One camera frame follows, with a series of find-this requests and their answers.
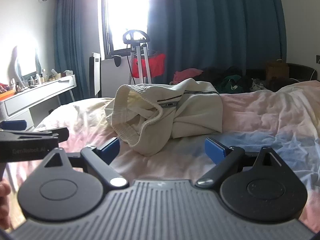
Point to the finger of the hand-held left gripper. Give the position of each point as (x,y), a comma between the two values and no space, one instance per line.
(50,133)
(13,125)

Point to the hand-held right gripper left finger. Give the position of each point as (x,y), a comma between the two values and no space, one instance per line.
(111,148)

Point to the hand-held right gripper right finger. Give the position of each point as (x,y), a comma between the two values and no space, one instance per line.
(213,150)

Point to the white pants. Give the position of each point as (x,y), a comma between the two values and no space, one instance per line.
(195,110)

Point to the dark clothes pile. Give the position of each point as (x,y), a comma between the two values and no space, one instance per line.
(217,72)

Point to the pink clothes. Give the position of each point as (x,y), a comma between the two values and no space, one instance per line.
(185,76)

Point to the person's left hand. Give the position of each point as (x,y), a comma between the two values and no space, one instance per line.
(4,205)

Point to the orange tray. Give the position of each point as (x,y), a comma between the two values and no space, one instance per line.
(6,95)

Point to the white dressing table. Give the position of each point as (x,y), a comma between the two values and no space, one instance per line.
(37,97)

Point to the row of cosmetic bottles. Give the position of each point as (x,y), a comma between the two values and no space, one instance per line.
(37,78)

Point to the vanity mirror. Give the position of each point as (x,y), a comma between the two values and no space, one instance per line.
(26,62)

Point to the green garment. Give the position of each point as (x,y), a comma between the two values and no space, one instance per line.
(228,85)

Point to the pastel bed blanket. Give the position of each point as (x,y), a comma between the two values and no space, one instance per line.
(275,120)

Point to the white folded board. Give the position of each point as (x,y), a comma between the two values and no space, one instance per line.
(96,75)

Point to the small black object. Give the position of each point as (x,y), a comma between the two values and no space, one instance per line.
(117,60)

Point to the garment steamer stand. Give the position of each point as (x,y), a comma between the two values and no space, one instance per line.
(138,62)

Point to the blue curtain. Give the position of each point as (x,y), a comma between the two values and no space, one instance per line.
(75,42)
(220,25)

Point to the red garment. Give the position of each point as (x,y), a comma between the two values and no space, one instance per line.
(157,65)

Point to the brown box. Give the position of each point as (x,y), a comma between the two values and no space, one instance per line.
(276,70)

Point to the dark headboard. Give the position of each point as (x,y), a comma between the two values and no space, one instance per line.
(300,73)

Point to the window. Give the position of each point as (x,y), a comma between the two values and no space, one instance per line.
(125,17)

